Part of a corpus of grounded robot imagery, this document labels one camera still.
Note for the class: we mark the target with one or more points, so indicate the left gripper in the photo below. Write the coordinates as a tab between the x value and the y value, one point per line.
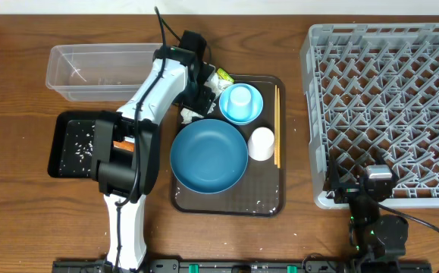
203	105

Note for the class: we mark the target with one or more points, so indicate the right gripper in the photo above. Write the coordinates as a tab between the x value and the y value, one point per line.
348	190

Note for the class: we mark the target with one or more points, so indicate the white paper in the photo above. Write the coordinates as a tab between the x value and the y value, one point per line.
217	85
190	113

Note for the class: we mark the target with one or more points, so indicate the green and silver wrapper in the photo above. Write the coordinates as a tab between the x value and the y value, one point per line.
223	75

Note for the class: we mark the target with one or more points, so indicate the large blue plate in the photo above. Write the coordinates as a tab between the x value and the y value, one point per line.
209	156

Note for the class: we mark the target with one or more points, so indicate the orange carrot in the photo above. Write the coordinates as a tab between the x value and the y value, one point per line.
125	145

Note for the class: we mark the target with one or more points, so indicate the pile of white rice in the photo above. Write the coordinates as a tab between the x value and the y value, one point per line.
77	150

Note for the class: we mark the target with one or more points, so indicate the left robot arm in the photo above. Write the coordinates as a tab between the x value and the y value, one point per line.
125	202

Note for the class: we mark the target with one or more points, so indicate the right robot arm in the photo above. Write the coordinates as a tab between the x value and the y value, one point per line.
380	239

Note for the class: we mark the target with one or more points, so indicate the grey dishwasher rack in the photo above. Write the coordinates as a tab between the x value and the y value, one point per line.
373	90

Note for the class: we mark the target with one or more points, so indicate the light blue plastic cup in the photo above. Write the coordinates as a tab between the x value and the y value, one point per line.
239	103

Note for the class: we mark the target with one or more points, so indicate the dark brown serving tray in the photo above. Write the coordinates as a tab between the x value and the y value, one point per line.
261	190

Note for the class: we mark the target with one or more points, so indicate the small light blue bowl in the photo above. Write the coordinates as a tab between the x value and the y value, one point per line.
256	105

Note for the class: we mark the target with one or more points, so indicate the left wooden chopstick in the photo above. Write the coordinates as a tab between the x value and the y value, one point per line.
276	125

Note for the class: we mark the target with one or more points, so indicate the wooden chopstick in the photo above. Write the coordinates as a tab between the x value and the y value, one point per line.
279	129
276	125

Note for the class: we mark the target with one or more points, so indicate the right wooden chopstick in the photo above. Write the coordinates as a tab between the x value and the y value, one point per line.
279	129

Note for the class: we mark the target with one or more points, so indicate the white paper cup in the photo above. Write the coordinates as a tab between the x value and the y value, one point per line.
261	144

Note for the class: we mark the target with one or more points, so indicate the clear plastic bin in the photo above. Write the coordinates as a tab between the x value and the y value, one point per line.
106	72

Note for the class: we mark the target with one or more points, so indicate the black tray bin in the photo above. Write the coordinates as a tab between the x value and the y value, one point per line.
108	163

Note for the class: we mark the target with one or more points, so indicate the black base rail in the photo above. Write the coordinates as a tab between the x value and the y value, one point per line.
308	266

